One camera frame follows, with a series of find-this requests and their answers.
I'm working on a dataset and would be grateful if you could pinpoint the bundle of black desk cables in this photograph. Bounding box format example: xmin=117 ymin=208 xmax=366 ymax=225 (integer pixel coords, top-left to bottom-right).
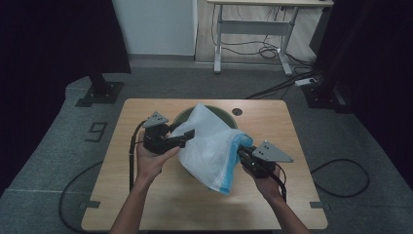
xmin=210 ymin=4 xmax=322 ymax=100

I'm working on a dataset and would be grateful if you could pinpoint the dark curtain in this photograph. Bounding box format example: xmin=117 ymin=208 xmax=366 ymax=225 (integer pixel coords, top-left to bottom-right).
xmin=308 ymin=0 xmax=413 ymax=191
xmin=0 ymin=0 xmax=132 ymax=196

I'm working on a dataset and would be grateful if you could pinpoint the person's right hand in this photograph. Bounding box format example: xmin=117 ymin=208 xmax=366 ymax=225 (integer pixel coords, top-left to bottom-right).
xmin=243 ymin=165 xmax=284 ymax=203

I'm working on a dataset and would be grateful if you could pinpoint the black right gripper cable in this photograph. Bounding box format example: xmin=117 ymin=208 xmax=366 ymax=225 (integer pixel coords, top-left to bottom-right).
xmin=269 ymin=164 xmax=288 ymax=204

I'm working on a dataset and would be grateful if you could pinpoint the white power strip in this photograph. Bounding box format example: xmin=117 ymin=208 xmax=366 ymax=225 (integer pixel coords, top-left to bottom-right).
xmin=294 ymin=77 xmax=318 ymax=88

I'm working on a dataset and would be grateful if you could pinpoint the green plastic bin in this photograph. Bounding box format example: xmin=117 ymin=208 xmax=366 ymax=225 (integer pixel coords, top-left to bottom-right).
xmin=171 ymin=104 xmax=239 ymax=178

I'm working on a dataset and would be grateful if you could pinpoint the white desk frame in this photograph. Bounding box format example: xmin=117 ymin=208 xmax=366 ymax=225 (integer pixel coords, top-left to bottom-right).
xmin=206 ymin=0 xmax=335 ymax=76

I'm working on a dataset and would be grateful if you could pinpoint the person's left hand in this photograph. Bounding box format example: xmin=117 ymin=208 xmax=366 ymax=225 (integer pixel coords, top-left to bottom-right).
xmin=135 ymin=131 xmax=181 ymax=187

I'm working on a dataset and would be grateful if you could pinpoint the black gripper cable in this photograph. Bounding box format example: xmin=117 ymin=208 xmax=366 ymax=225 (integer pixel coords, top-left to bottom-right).
xmin=269 ymin=164 xmax=288 ymax=204
xmin=129 ymin=120 xmax=148 ymax=193

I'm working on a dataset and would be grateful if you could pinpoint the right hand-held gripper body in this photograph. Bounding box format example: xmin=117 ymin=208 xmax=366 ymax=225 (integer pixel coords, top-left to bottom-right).
xmin=242 ymin=139 xmax=295 ymax=179

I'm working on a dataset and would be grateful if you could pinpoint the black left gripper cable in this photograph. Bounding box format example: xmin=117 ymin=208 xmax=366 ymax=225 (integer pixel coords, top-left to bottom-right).
xmin=129 ymin=120 xmax=148 ymax=193

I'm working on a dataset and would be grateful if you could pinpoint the black cable loop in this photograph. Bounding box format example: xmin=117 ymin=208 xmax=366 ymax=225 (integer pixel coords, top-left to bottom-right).
xmin=58 ymin=160 xmax=104 ymax=234
xmin=311 ymin=158 xmax=370 ymax=199

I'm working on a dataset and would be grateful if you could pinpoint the black stand base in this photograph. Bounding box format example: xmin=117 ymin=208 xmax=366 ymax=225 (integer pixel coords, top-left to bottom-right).
xmin=75 ymin=71 xmax=125 ymax=108

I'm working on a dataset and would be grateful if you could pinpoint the white bag with blue hem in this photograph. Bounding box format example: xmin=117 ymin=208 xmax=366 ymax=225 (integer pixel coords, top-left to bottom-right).
xmin=169 ymin=102 xmax=255 ymax=196

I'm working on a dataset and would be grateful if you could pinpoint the black stand with base plate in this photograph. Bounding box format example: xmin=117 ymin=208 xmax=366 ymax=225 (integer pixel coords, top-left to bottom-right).
xmin=301 ymin=79 xmax=354 ymax=115

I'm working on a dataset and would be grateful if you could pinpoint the white panel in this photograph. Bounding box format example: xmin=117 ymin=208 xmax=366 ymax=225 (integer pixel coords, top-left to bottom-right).
xmin=111 ymin=0 xmax=199 ymax=57

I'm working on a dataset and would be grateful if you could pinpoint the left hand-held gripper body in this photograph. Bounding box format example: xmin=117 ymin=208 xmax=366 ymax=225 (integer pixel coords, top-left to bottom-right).
xmin=141 ymin=111 xmax=186 ymax=155

